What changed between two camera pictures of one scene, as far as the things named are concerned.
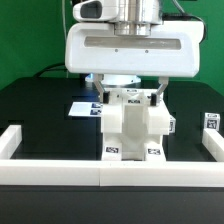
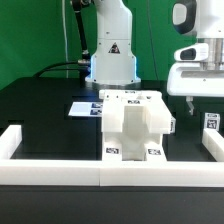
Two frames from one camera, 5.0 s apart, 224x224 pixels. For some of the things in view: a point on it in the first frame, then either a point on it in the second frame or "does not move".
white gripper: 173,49 to 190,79
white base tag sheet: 86,109 does not move
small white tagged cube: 172,124 does not move
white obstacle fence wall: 108,172 does not move
